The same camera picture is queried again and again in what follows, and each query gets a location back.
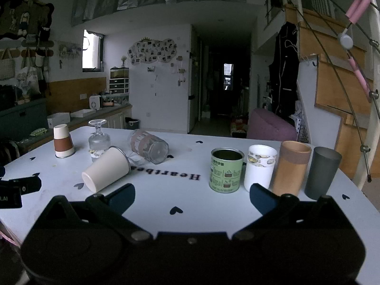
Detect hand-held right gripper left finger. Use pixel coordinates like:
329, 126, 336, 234
38, 183, 151, 242

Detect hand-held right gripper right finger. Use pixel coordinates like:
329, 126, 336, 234
232, 183, 354, 242

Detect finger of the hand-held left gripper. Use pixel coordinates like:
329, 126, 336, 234
10, 176, 41, 196

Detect tan bamboo cup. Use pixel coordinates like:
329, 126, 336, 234
271, 140, 312, 197

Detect brown-banded white paper cup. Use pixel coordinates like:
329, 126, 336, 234
53, 124, 75, 158

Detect clear glass cup pink band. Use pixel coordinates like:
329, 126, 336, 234
127, 129, 169, 166

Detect grey translucent cup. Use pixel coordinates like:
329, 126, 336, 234
304, 146, 343, 200

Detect white mug patterned band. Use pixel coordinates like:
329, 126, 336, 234
244, 144, 278, 192

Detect green tin can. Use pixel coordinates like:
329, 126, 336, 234
208, 147, 245, 194

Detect clear stemmed glass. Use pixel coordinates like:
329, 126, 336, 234
88, 119, 111, 158

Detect dark green cabinet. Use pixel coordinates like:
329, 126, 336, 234
0, 99, 48, 141

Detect white cardboard box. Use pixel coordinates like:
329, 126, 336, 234
47, 112, 71, 128

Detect purple pouf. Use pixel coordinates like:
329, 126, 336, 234
247, 108, 298, 142

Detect white kitchen counter cabinet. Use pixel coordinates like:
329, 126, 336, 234
70, 104, 133, 130

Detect white flat tray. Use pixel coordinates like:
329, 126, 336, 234
70, 109, 97, 118

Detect light tote bag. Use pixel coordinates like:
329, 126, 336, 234
15, 56, 42, 96

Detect white drawer organizer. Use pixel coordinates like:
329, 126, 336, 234
109, 78, 130, 95

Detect small fish tank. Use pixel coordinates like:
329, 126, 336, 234
110, 67, 130, 79

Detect black hanging coat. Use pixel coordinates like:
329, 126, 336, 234
268, 22, 300, 123

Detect wooden staircase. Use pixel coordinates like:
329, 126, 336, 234
284, 4, 375, 181

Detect window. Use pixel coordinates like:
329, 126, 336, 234
82, 29, 105, 72

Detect cloud-shaped photo board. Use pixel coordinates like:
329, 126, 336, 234
127, 37, 178, 65

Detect framed wall decoration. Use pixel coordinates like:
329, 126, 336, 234
0, 0, 55, 41

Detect pink jump rope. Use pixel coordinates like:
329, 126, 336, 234
337, 0, 375, 95

